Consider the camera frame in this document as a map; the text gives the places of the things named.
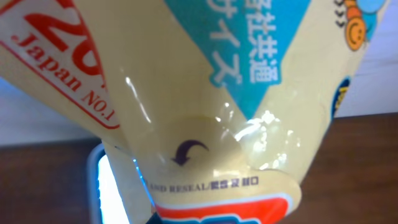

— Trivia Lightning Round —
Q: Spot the beige wet wipes pack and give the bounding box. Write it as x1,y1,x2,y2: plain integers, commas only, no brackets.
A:
1,0,388,223

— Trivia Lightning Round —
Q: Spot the white barcode scanner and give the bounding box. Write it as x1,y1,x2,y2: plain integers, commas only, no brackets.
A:
86,144,129,224

